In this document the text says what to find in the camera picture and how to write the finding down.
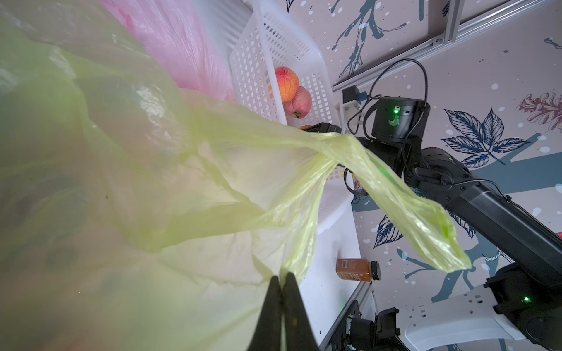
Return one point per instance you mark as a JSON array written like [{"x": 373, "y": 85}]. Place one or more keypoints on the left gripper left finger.
[{"x": 267, "y": 335}]

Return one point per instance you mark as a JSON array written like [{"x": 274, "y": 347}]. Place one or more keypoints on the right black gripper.
[{"x": 397, "y": 133}]

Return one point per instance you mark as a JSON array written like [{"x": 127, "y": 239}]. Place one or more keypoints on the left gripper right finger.
[{"x": 298, "y": 332}]

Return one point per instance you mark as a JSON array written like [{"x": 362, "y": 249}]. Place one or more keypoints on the green plastic bag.
[{"x": 138, "y": 216}]

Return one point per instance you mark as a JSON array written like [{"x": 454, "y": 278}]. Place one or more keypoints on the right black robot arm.
[{"x": 523, "y": 299}]

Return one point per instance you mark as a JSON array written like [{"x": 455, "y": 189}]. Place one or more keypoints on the pink peach beside orange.
[{"x": 301, "y": 105}]

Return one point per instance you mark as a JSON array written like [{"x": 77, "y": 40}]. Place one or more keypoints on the pink plastic bag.
[{"x": 173, "y": 34}]

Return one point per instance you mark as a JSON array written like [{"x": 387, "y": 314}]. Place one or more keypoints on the orange spice jar black lid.
[{"x": 360, "y": 270}]

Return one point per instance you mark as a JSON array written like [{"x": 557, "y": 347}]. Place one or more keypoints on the white perforated plastic basket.
[{"x": 272, "y": 39}]

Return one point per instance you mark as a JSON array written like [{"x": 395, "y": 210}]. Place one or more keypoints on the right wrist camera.
[{"x": 353, "y": 103}]

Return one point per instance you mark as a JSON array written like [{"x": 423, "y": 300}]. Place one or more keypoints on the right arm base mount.
[{"x": 354, "y": 332}]

